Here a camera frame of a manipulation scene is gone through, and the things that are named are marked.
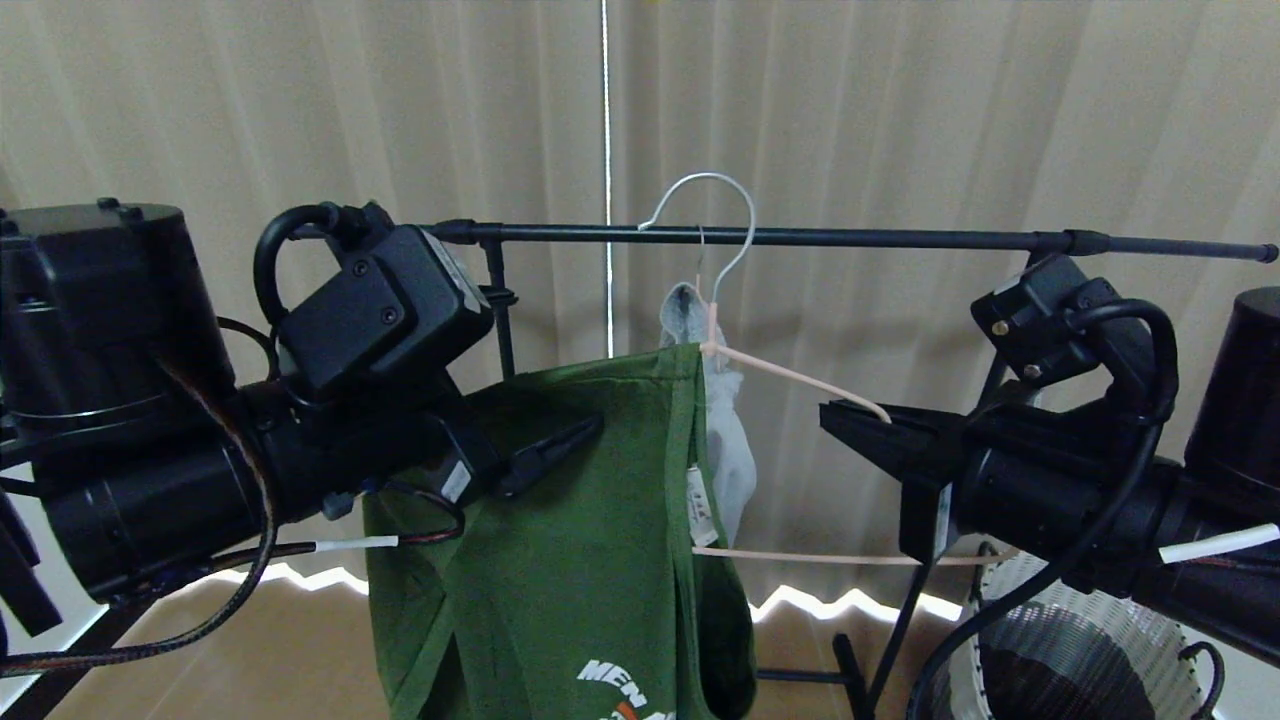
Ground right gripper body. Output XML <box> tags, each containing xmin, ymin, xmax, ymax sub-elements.
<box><xmin>898</xmin><ymin>405</ymin><xmax>1191</xmax><ymax>591</ymax></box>

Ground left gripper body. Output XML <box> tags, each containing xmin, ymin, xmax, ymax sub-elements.
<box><xmin>40</xmin><ymin>385</ymin><xmax>503</xmax><ymax>606</ymax></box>

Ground pale grey shorts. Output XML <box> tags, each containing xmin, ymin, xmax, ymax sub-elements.
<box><xmin>660</xmin><ymin>282</ymin><xmax>758</xmax><ymax>546</ymax></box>

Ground green garment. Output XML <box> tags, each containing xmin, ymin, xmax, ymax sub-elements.
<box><xmin>362</xmin><ymin>345</ymin><xmax>758</xmax><ymax>720</ymax></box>

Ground white laundry basket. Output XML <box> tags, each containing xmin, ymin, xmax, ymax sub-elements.
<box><xmin>945</xmin><ymin>545</ymin><xmax>1226</xmax><ymax>720</ymax></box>

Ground black clothes rack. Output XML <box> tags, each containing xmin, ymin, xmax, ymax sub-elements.
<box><xmin>430</xmin><ymin>220</ymin><xmax>1279</xmax><ymax>720</ymax></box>

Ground beige curtain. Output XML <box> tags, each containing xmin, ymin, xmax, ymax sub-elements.
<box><xmin>0</xmin><ymin>0</ymin><xmax>1280</xmax><ymax>611</ymax></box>

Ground black cable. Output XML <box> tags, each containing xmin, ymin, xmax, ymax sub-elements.
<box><xmin>252</xmin><ymin>200</ymin><xmax>346</xmax><ymax>326</ymax></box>
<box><xmin>905</xmin><ymin>298</ymin><xmax>1181</xmax><ymax>720</ymax></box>

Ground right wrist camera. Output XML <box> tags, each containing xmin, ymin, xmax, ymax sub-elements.
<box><xmin>970</xmin><ymin>253</ymin><xmax>1161</xmax><ymax>391</ymax></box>

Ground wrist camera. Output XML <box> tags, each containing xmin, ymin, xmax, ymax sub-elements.
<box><xmin>970</xmin><ymin>253</ymin><xmax>1161</xmax><ymax>391</ymax></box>
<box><xmin>275</xmin><ymin>222</ymin><xmax>496</xmax><ymax>401</ymax></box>

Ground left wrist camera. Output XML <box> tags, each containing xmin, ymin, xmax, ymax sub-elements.
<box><xmin>275</xmin><ymin>222</ymin><xmax>496</xmax><ymax>401</ymax></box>

